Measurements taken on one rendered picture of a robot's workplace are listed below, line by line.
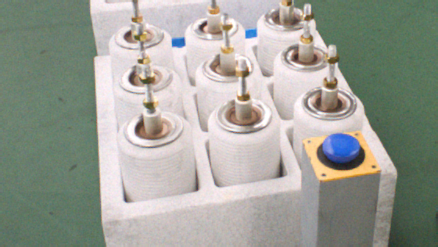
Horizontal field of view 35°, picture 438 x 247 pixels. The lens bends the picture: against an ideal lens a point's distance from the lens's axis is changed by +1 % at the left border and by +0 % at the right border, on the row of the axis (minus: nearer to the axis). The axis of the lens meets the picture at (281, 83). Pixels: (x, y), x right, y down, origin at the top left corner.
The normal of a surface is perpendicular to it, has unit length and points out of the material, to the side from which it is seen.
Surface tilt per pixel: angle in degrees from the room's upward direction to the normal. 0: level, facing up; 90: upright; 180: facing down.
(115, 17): 90
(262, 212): 90
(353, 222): 90
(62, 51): 0
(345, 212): 90
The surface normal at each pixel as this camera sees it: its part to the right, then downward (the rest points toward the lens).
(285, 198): 0.24, 0.55
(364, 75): 0.00, -0.82
